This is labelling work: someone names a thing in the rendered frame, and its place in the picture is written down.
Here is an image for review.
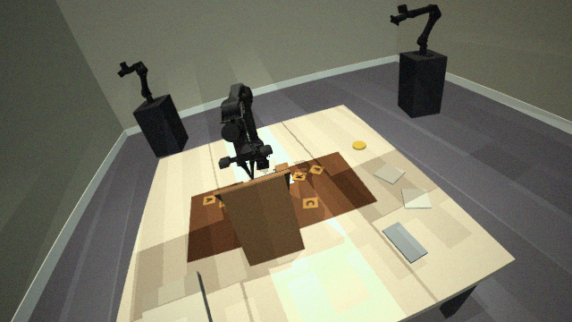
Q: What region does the yellow flat round disc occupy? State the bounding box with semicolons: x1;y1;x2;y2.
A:
352;140;366;150

